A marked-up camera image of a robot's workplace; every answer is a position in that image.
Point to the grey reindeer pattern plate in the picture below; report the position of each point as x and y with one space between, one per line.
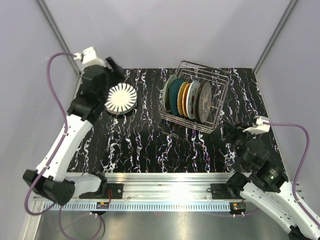
204 102

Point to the small circuit board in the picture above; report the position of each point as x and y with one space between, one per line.
102 205
238 206

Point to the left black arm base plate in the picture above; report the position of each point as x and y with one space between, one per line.
115 191

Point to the right small circuit board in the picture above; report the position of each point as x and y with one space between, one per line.
238 206

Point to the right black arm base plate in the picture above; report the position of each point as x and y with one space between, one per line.
219 191

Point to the aluminium mounting rail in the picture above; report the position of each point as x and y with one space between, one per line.
157 184

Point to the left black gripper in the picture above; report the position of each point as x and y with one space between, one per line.
117 76

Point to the dark blue glazed plate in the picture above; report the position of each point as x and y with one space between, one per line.
196 107

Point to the mint green flower plate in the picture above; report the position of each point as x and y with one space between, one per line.
165 93

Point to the white slotted cable duct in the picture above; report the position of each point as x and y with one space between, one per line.
143 206

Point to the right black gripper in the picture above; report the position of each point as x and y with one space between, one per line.
230 135

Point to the yellow woven pattern plate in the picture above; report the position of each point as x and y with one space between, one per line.
180 98

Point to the metal wire dish rack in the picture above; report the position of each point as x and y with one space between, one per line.
219 80

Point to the orange woven basket plate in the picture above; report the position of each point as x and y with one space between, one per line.
184 99

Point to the white watermelon pattern plate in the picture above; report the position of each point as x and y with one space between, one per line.
190 98

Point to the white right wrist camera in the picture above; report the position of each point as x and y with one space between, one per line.
261 126

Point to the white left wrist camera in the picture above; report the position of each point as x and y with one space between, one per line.
89 57

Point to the white blue striped plate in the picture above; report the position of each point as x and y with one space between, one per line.
121 99

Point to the teal square plate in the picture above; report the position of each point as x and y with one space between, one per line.
173 95

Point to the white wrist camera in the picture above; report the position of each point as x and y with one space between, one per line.
89 57
261 126

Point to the left aluminium frame post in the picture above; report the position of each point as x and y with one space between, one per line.
58 37

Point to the right aluminium frame post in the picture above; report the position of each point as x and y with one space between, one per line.
275 34

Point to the left small circuit board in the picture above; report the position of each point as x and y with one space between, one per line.
102 205

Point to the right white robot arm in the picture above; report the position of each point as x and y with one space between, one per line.
262 182

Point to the aluminium frame post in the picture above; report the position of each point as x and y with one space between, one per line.
58 37
275 34

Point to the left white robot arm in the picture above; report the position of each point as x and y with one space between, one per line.
78 121

